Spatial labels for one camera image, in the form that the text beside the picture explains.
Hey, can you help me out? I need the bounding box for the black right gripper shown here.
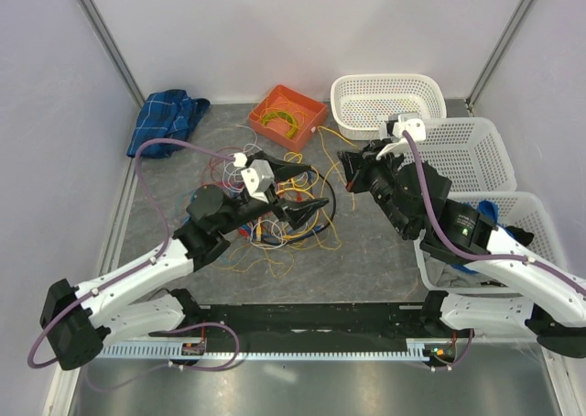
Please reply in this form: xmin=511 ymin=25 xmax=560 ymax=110
xmin=339 ymin=137 xmax=414 ymax=236

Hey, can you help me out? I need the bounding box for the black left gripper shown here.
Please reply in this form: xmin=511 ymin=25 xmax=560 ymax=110
xmin=217 ymin=151 xmax=330 ymax=235

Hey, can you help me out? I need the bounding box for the thin yellow wire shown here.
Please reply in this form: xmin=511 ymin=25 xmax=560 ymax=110
xmin=214 ymin=93 xmax=363 ymax=279

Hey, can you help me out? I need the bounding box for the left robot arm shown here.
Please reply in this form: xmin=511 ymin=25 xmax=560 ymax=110
xmin=38 ymin=151 xmax=329 ymax=371

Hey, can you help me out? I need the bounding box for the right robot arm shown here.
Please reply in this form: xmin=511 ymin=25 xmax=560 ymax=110
xmin=337 ymin=140 xmax=585 ymax=358

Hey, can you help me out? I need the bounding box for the rounded white perforated basket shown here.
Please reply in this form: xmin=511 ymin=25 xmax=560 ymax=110
xmin=331 ymin=73 xmax=447 ymax=141

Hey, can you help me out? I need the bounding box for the orange plastic box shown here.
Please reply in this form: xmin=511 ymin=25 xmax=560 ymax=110
xmin=248 ymin=84 xmax=328 ymax=153

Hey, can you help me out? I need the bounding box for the middle white perforated basket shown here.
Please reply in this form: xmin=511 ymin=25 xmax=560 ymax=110
xmin=403 ymin=117 xmax=517 ymax=192

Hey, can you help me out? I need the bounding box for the blue towel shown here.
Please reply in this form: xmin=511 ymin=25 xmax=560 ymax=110
xmin=452 ymin=200 xmax=515 ymax=275

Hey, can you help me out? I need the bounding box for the blue plaid cloth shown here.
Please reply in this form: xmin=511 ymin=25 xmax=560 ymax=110
xmin=126 ymin=89 xmax=211 ymax=158

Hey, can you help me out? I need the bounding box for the white basket with cloths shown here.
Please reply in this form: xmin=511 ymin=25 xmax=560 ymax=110
xmin=414 ymin=192 xmax=568 ymax=296

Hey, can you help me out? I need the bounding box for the black cloth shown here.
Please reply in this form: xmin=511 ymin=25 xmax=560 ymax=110
xmin=505 ymin=225 xmax=535 ymax=247

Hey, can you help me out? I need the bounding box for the thick black cable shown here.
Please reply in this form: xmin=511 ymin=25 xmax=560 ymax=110
xmin=274 ymin=172 xmax=337 ymax=243

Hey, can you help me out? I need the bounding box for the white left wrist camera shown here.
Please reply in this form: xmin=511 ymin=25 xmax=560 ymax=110
xmin=233 ymin=152 xmax=274 ymax=200

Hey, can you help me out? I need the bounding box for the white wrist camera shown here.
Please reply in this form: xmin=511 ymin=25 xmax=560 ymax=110
xmin=233 ymin=152 xmax=274 ymax=200
xmin=375 ymin=113 xmax=427 ymax=160

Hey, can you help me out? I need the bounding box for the yellow green wire coil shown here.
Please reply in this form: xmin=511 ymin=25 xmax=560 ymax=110
xmin=259 ymin=108 xmax=306 ymax=140

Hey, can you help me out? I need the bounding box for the red ethernet cable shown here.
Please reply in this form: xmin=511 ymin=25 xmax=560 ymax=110
xmin=237 ymin=191 xmax=306 ymax=238

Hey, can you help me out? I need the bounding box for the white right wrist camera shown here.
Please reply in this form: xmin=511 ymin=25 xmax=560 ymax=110
xmin=375 ymin=113 xmax=427 ymax=160

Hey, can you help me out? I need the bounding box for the white thin wire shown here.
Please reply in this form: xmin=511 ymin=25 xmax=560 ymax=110
xmin=217 ymin=123 xmax=265 ymax=197

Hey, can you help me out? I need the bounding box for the red thin wire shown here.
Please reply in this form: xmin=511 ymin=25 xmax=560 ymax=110
xmin=206 ymin=146 xmax=244 ymax=192

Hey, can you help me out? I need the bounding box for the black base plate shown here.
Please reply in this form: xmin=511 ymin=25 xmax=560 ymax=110
xmin=146 ymin=301 xmax=475 ymax=356

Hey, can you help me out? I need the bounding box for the light blue cable duct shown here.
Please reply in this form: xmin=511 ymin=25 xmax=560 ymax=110
xmin=97 ymin=339 xmax=429 ymax=362

